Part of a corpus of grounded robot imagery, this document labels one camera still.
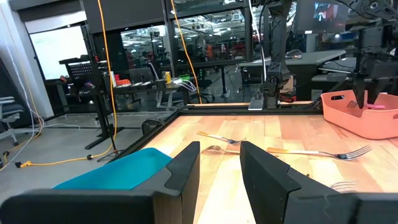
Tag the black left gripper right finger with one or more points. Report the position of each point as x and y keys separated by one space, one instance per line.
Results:
x=267 y=186

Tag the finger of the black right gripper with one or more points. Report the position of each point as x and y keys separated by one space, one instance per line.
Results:
x=374 y=90
x=360 y=93

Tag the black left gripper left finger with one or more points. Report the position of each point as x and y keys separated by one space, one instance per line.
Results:
x=183 y=174

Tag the gold metal fork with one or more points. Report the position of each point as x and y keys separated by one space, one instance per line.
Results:
x=205 y=135

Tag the blue plastic bin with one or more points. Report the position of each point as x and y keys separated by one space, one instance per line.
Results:
x=124 y=171

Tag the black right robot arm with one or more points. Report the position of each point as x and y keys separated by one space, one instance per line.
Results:
x=276 y=46

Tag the orange plastic bin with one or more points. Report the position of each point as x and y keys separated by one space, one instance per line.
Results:
x=357 y=124

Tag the grey desk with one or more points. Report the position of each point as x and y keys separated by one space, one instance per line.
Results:
x=311 y=57

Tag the black computer monitor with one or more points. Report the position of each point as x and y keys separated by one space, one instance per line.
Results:
x=311 y=18

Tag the black work table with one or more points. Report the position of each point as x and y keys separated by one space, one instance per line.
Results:
x=140 y=88

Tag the yellow can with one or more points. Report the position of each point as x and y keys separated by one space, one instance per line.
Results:
x=168 y=77

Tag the open laptop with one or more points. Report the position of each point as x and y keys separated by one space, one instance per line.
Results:
x=141 y=74

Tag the red box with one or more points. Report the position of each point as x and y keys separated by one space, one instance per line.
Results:
x=122 y=82

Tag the person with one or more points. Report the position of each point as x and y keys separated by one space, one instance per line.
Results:
x=208 y=51

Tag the white board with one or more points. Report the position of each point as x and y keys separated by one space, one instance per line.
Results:
x=56 y=49

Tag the grey office chair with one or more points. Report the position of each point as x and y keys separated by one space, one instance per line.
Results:
x=11 y=110

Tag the black frame bracket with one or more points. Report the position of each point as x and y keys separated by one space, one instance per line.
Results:
x=152 y=126

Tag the black aluminium table frame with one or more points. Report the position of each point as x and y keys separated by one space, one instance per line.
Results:
x=217 y=111

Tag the black standing desk frame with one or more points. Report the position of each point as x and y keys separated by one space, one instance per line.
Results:
x=98 y=102

